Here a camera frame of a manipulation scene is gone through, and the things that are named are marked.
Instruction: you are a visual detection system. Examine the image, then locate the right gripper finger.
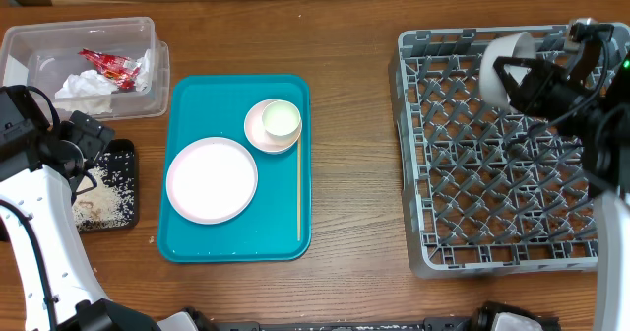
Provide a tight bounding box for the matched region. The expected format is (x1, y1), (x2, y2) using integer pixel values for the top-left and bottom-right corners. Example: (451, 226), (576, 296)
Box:
(491, 56), (530, 112)
(501, 56), (566, 83)

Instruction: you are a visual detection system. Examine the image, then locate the grey bowl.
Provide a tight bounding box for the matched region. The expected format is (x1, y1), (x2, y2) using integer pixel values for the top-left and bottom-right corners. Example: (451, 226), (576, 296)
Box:
(478, 32), (536, 112)

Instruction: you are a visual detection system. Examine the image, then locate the white napkin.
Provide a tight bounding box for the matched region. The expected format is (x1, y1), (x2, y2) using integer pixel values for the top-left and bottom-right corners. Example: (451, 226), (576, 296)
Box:
(53, 70), (118, 115)

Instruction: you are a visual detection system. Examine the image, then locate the red snack wrapper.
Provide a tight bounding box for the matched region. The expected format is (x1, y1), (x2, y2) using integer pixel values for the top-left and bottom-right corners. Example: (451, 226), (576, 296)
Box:
(79, 49), (152, 92)

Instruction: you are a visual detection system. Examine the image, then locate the large pink plate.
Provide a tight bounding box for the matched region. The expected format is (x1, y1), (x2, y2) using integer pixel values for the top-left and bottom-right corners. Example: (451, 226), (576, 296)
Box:
(165, 137), (258, 225)

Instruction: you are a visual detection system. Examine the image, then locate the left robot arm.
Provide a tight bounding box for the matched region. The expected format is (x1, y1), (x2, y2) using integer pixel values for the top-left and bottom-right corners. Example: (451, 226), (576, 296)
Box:
(1, 110), (197, 331)

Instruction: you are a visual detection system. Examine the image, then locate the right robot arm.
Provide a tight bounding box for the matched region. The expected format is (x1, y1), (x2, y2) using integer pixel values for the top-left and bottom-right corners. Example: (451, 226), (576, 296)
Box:
(493, 56), (629, 331)

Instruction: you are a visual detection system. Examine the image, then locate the clear plastic waste bin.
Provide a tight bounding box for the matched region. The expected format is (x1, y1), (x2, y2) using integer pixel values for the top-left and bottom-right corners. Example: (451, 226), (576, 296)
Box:
(1, 17), (170, 121)

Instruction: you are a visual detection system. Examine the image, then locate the grey dishwasher rack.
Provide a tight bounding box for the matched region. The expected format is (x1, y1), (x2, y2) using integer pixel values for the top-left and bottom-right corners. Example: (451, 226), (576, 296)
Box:
(391, 23), (629, 278)

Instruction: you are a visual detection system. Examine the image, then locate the black rectangular tray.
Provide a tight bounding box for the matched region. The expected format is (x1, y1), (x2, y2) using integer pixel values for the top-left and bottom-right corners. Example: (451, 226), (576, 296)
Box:
(0, 138), (140, 233)

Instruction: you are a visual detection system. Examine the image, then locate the spilled rice pile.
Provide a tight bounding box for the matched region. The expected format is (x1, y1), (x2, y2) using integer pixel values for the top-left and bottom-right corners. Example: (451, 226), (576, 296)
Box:
(73, 150), (136, 232)

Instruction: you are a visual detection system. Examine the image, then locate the small pink saucer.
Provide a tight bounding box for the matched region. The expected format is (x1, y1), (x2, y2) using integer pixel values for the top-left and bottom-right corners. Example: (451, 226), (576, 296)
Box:
(244, 99), (302, 155)

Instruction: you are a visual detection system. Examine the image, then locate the white cup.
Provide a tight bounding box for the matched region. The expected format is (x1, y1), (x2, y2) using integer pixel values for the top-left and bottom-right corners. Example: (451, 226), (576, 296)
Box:
(262, 99), (301, 142)

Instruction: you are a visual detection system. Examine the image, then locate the wooden chopstick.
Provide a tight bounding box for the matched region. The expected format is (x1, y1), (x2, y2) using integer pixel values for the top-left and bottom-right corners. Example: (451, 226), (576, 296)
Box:
(296, 137), (302, 241)

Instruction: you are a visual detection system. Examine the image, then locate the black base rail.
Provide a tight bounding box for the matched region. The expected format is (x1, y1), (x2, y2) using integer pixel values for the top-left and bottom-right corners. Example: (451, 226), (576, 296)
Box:
(206, 300), (562, 331)

